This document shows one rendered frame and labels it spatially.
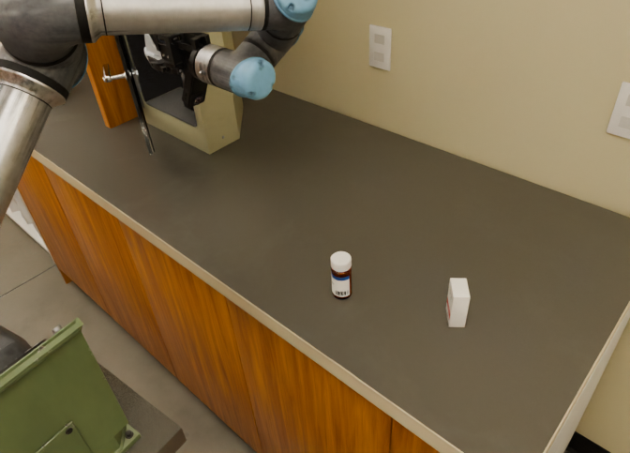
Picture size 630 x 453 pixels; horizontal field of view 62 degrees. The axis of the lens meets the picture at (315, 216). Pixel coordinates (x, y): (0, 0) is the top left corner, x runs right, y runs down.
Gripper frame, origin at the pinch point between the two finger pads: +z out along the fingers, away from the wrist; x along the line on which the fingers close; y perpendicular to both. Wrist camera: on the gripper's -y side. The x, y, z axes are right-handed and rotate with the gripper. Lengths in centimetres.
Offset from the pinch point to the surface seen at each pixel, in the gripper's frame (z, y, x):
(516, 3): -58, 5, -54
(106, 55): 41.1, -13.0, -9.6
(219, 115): 3.9, -24.5, -17.7
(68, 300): 93, -128, 19
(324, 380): -61, -47, 17
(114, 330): 61, -128, 15
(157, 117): 27.1, -29.9, -12.4
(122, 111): 41, -30, -9
